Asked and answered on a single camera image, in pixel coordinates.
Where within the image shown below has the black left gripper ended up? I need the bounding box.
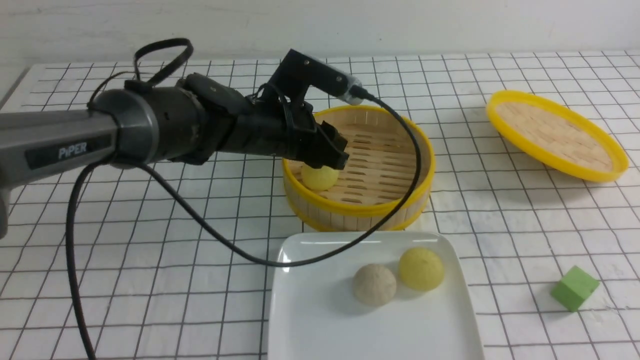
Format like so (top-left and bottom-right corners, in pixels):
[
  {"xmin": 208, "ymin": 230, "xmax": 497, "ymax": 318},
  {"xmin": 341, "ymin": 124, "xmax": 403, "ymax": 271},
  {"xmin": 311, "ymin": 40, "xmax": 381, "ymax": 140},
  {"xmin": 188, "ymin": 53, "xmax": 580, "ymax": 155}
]
[{"xmin": 199, "ymin": 83, "xmax": 350, "ymax": 170}]

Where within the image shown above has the yellow steamed bun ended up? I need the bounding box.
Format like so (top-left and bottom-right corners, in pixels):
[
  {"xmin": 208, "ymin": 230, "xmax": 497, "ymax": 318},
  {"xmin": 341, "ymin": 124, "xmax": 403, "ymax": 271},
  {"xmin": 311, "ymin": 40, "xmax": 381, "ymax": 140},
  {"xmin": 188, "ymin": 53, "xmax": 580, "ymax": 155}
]
[
  {"xmin": 301, "ymin": 164, "xmax": 340, "ymax": 192},
  {"xmin": 397, "ymin": 247, "xmax": 445, "ymax": 293}
]

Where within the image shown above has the beige steamed bun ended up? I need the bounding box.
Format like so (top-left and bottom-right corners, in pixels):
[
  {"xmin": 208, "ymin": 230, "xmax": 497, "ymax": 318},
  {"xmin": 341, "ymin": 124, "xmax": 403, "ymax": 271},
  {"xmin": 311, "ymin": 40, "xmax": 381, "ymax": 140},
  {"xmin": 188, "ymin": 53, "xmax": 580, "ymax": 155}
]
[{"xmin": 352, "ymin": 263, "xmax": 397, "ymax": 308}]

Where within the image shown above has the yellow rimmed woven steamer lid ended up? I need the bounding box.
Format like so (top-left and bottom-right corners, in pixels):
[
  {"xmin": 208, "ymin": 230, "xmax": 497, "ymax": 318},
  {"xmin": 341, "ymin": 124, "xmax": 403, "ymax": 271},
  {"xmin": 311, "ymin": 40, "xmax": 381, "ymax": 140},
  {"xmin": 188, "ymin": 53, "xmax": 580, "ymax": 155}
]
[{"xmin": 486, "ymin": 90, "xmax": 629, "ymax": 183}]

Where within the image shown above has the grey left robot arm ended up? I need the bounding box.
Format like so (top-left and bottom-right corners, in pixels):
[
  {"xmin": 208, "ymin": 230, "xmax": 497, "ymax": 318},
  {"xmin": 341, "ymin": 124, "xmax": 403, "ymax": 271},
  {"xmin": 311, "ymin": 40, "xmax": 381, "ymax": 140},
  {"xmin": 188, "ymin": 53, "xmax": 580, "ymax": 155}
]
[{"xmin": 0, "ymin": 73, "xmax": 349, "ymax": 236}]

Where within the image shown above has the white square plate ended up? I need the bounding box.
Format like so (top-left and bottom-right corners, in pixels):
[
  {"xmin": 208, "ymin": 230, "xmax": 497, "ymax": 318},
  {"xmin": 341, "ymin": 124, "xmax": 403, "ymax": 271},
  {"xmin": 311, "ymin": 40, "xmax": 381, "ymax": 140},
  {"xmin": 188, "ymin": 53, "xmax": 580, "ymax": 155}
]
[{"xmin": 267, "ymin": 231, "xmax": 485, "ymax": 360}]

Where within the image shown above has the bamboo steamer basket yellow rim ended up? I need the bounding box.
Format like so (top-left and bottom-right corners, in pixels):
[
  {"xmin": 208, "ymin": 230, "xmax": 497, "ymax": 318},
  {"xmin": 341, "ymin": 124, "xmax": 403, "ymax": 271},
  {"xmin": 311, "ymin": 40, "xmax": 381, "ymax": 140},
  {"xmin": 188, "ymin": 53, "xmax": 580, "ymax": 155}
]
[{"xmin": 281, "ymin": 105, "xmax": 436, "ymax": 231}]

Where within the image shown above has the white grid tablecloth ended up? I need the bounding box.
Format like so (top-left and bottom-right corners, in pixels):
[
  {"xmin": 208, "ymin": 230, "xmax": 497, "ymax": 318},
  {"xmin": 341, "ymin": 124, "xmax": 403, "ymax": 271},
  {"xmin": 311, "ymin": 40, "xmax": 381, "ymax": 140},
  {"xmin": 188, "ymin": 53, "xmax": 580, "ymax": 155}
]
[{"xmin": 0, "ymin": 50, "xmax": 639, "ymax": 360}]

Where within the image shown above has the green foam cube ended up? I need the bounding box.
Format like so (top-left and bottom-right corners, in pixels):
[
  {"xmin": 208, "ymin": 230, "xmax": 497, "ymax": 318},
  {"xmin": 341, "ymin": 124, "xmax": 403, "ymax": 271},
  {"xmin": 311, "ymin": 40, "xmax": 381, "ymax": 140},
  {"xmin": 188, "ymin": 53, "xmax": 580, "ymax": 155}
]
[{"xmin": 550, "ymin": 266, "xmax": 601, "ymax": 313}]

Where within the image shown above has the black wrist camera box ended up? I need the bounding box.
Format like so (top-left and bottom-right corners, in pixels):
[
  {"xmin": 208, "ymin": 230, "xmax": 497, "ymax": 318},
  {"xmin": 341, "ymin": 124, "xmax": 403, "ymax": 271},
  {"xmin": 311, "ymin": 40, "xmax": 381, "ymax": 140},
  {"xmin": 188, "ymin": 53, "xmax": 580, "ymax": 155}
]
[{"xmin": 268, "ymin": 48, "xmax": 363, "ymax": 106}]

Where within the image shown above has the black camera cable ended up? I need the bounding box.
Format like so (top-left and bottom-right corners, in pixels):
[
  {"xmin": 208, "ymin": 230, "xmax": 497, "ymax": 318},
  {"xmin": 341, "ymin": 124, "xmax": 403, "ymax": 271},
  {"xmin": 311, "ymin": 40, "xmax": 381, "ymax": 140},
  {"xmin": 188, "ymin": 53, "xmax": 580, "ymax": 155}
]
[{"xmin": 65, "ymin": 37, "xmax": 423, "ymax": 360}]

